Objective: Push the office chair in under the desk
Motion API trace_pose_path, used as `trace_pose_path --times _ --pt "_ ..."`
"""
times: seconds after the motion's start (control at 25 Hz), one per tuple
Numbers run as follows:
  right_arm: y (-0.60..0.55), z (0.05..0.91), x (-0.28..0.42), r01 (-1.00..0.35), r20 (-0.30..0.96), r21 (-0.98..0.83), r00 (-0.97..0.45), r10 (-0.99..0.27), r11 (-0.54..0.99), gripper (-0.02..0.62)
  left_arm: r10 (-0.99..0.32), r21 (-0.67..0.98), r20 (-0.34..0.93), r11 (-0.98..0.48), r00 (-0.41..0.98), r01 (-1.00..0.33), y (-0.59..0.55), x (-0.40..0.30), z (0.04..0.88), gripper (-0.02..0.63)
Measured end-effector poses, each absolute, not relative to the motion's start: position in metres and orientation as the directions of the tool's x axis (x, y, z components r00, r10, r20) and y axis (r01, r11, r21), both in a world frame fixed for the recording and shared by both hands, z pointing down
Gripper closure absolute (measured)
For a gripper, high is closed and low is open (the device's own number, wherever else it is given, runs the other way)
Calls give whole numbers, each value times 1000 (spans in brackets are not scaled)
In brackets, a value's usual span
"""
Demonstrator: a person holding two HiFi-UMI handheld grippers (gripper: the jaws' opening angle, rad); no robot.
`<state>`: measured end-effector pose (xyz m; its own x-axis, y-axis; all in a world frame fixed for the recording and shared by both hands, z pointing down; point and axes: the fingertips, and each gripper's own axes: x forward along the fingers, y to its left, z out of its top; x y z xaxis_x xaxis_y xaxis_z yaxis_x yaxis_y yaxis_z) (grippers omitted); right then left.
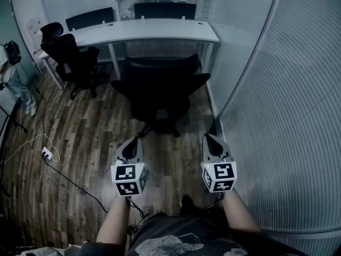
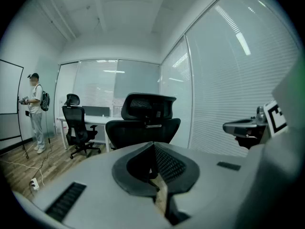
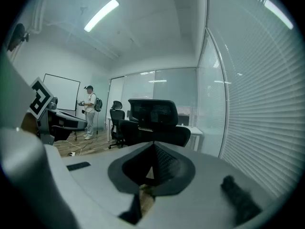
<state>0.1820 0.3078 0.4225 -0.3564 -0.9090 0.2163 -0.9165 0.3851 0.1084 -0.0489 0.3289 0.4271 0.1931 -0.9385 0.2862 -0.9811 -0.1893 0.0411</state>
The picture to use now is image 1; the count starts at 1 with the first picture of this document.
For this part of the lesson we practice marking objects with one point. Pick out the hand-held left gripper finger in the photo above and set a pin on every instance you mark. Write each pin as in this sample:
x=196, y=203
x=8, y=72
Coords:
x=140, y=152
x=123, y=151

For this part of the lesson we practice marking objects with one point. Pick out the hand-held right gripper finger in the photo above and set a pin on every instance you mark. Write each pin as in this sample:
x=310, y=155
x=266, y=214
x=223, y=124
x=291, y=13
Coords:
x=206, y=148
x=225, y=149

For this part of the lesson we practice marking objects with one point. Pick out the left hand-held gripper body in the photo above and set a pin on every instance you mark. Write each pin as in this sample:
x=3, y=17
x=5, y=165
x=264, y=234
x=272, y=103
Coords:
x=128, y=180

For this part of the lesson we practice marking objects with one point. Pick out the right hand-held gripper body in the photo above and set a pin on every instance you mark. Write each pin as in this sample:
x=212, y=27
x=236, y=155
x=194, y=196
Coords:
x=219, y=177

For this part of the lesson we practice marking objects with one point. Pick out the black mesh office chair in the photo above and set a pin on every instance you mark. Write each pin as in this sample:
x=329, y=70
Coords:
x=160, y=89

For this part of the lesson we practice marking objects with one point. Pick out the person's right forearm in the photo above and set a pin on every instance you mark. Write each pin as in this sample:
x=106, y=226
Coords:
x=238, y=212

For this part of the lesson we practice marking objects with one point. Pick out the person's left forearm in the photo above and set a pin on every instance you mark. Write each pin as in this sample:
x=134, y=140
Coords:
x=113, y=220

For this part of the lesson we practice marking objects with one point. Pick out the black office chair with headrest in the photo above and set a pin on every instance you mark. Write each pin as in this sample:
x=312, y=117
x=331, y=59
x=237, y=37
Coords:
x=66, y=52

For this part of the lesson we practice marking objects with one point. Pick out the person's dark trousers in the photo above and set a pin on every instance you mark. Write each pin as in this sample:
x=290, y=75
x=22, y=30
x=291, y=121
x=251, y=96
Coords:
x=210, y=213

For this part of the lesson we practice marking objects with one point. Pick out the person's black shoe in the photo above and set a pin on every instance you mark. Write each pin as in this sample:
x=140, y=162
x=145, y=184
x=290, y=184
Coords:
x=186, y=203

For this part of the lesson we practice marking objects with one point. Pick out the person's dark printed shirt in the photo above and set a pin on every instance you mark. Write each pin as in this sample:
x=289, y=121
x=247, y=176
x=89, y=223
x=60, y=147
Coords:
x=186, y=236

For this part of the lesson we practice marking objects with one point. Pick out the side partition window blinds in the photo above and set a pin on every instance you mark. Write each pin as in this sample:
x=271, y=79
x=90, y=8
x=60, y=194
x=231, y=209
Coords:
x=293, y=116

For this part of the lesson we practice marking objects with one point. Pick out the white power strip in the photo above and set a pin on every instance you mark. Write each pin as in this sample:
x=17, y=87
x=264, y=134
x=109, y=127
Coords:
x=47, y=153

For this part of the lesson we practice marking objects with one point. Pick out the black tripod stand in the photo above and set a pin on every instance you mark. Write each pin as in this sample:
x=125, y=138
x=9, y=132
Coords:
x=16, y=124

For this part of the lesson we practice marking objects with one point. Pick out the white desk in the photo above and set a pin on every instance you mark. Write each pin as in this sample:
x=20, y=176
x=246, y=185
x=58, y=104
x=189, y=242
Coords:
x=160, y=29

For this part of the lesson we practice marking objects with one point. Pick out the black desk divider panel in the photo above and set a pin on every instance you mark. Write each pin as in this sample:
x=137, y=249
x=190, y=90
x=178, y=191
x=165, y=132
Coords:
x=165, y=11
x=90, y=17

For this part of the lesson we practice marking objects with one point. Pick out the white water dispenser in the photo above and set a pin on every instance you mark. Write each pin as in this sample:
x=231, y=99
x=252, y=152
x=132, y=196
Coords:
x=36, y=29

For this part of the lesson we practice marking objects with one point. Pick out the whiteboard with dark frame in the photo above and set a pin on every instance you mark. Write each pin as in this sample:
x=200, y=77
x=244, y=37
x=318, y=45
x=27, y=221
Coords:
x=24, y=7

